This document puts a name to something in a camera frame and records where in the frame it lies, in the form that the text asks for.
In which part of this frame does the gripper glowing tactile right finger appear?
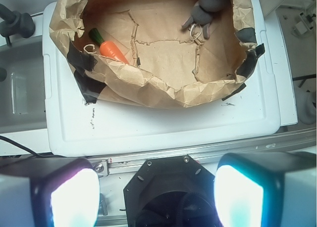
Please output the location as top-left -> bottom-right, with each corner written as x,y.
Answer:
213,151 -> 317,227

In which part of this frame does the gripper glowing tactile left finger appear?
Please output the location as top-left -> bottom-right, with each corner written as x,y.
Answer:
0,157 -> 100,227

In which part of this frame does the gray plush animal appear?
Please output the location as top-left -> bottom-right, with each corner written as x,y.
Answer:
181,0 -> 230,40

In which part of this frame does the white plastic tray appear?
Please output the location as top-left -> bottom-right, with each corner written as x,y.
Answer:
43,0 -> 281,157

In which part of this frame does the gray cylindrical object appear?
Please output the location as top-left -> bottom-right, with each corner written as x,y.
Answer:
294,85 -> 317,125

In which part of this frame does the clear plastic container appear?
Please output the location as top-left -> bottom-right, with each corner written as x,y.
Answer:
0,41 -> 47,134

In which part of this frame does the crumpled brown paper bag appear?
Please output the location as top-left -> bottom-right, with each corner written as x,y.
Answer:
49,0 -> 264,109

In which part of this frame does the orange toy carrot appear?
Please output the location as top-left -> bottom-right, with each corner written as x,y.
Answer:
88,28 -> 129,64

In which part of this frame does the aluminium extrusion rail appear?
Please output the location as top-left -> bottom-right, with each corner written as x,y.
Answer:
88,128 -> 317,177

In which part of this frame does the black cable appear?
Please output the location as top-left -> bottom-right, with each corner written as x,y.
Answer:
0,135 -> 54,159

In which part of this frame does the black octagonal mount plate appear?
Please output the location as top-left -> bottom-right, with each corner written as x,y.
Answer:
123,155 -> 222,227

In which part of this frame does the black knob handle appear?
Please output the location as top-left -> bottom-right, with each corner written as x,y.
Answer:
0,4 -> 36,46

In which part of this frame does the metal key ring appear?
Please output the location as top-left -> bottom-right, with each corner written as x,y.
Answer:
189,23 -> 206,45

